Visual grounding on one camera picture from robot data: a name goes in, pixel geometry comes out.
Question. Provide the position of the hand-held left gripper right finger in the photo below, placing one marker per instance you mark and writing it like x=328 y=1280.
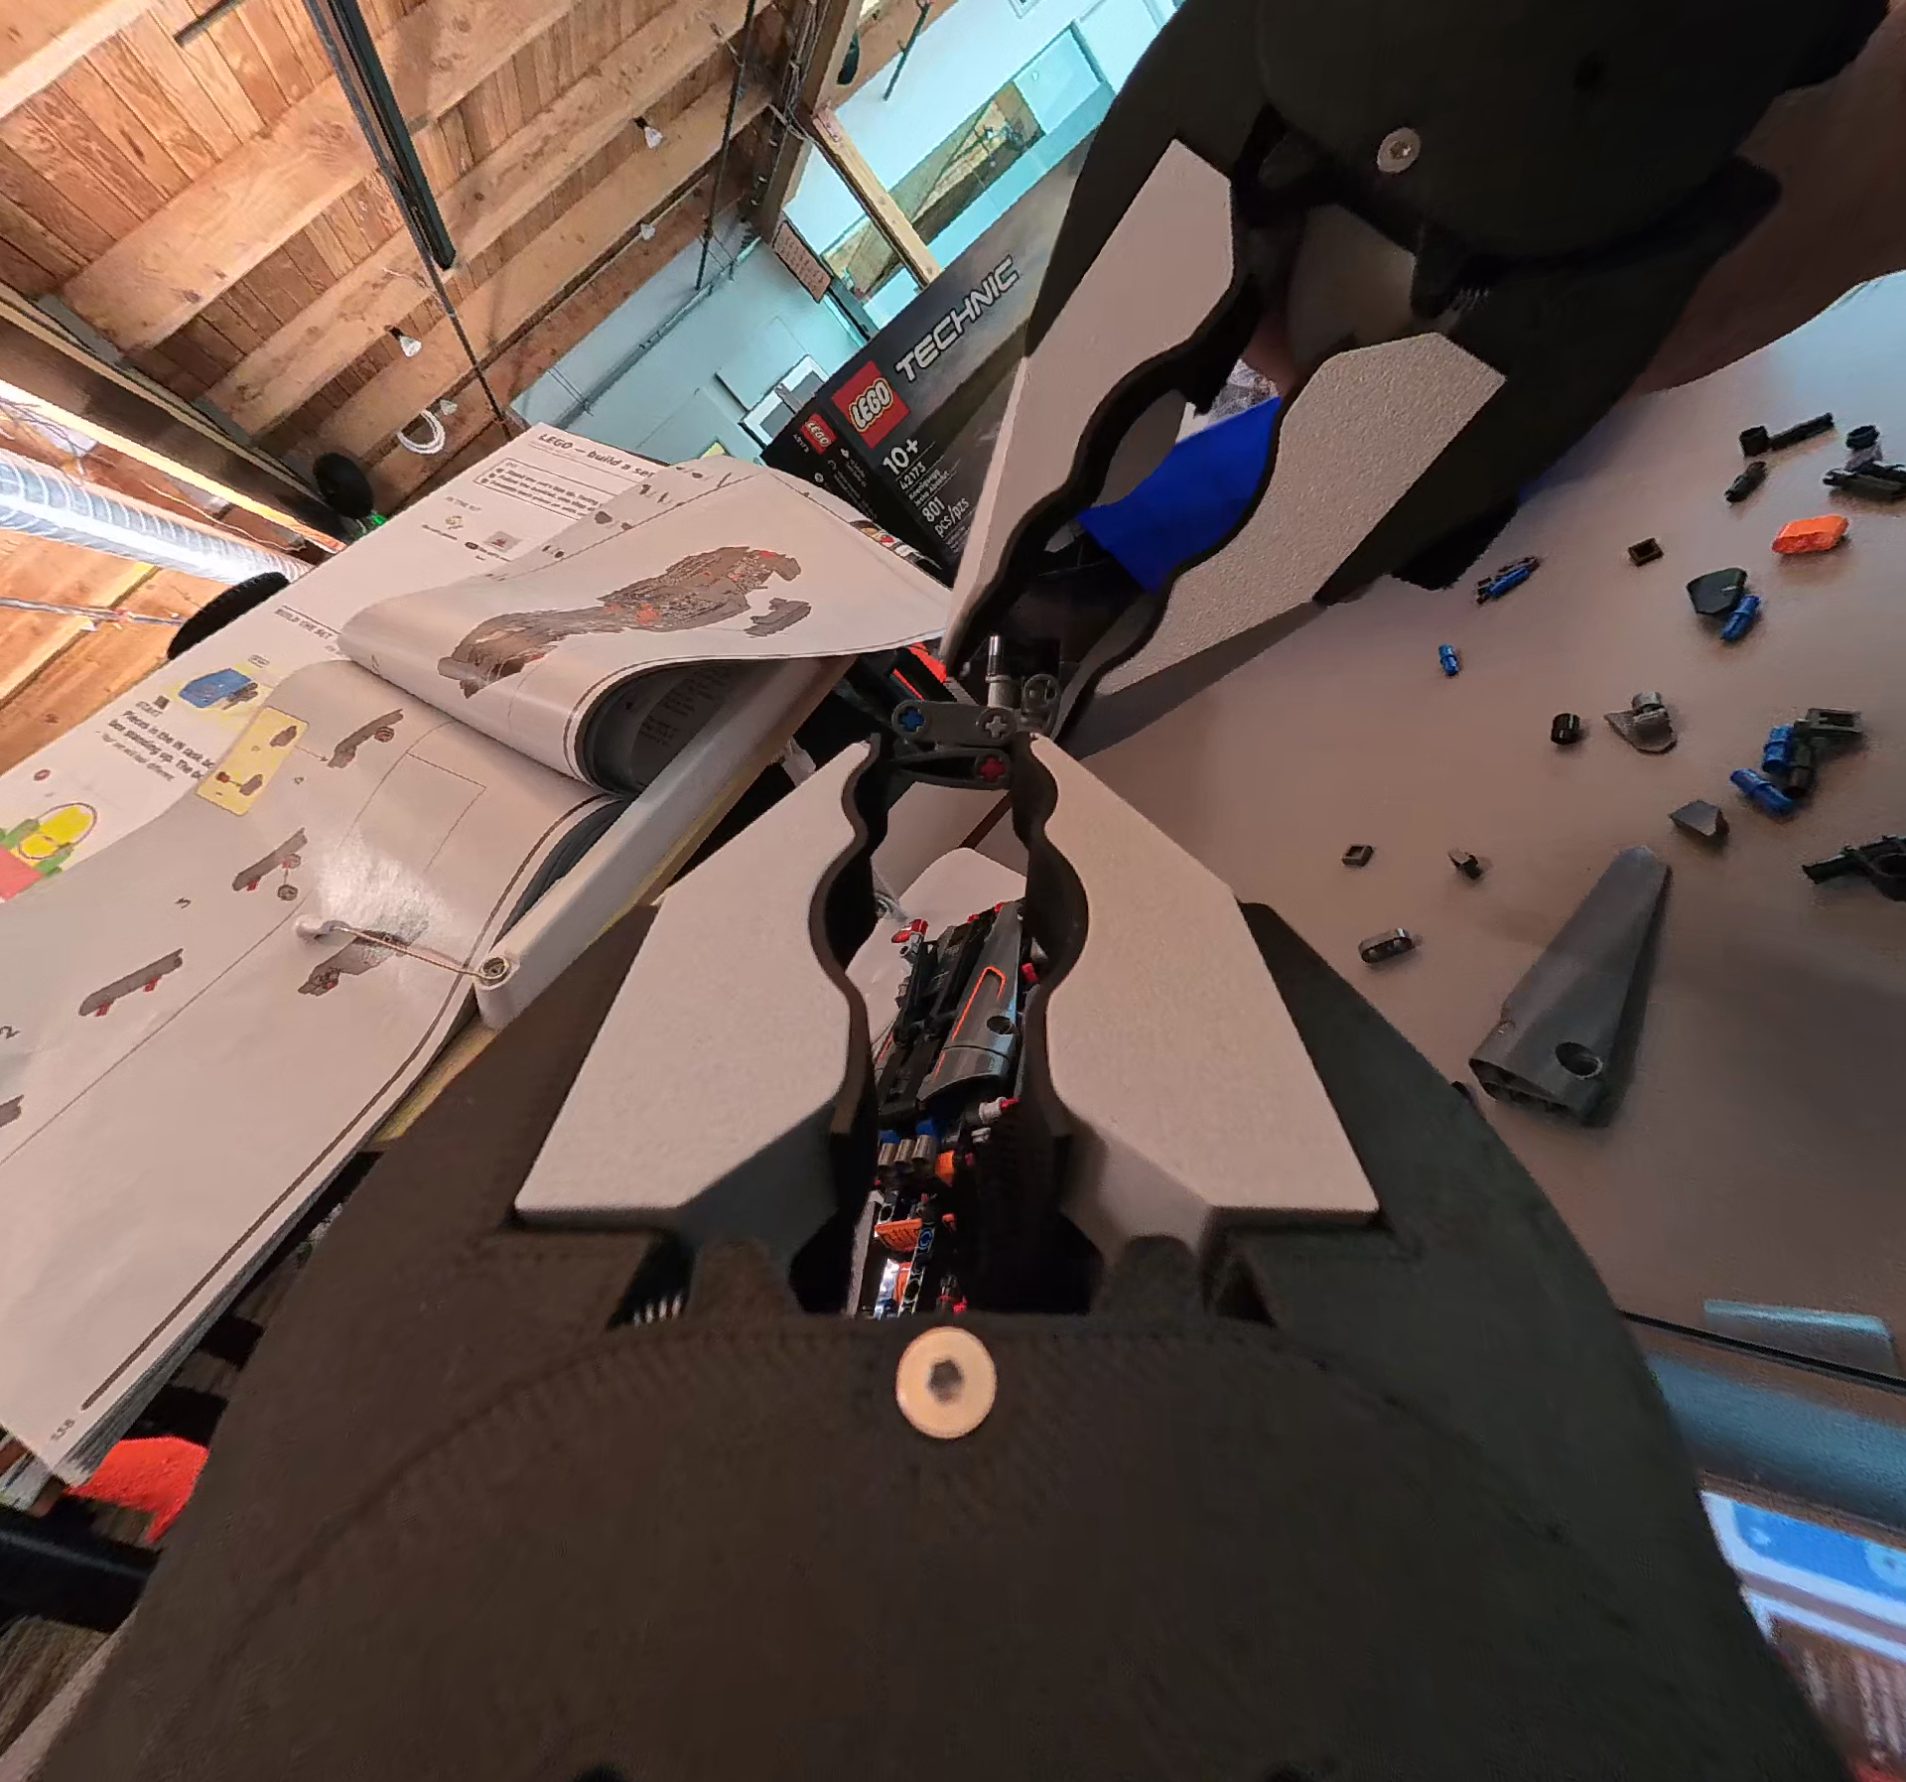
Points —
x=1206 y=1068

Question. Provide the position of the silver ventilation duct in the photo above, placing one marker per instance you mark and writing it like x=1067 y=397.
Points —
x=120 y=517

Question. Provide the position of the scattered loose lego pieces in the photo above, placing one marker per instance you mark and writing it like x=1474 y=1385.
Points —
x=1712 y=596

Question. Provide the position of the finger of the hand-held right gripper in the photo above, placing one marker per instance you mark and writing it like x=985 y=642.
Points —
x=1372 y=473
x=1117 y=323

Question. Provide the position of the red fuzzy object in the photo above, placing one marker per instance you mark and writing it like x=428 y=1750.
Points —
x=143 y=1484

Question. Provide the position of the person's right forearm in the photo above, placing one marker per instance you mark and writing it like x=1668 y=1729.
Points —
x=1819 y=251

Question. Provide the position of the black pole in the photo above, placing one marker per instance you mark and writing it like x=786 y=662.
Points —
x=373 y=100

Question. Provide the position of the lego instruction booklet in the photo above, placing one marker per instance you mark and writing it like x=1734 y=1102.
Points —
x=297 y=772

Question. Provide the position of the small lego beam assembly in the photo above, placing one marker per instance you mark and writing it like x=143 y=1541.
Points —
x=968 y=727

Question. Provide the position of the long grey lego blade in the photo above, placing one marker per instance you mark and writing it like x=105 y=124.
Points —
x=1579 y=978

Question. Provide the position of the smartphone with lit screen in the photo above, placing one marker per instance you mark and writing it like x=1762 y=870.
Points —
x=1819 y=1589

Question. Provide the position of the blue plastic bin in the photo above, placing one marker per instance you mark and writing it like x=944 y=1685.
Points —
x=1176 y=501

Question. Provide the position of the lego set box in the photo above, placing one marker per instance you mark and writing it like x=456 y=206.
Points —
x=925 y=383

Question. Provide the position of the small grey metal tab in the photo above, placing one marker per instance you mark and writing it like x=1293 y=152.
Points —
x=1804 y=1336

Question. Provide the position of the grey and black lego car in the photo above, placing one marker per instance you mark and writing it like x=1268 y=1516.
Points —
x=968 y=1009

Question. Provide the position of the white book stand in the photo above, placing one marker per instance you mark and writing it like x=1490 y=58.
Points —
x=596 y=918

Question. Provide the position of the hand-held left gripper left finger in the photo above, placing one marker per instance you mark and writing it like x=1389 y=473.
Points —
x=698 y=1068

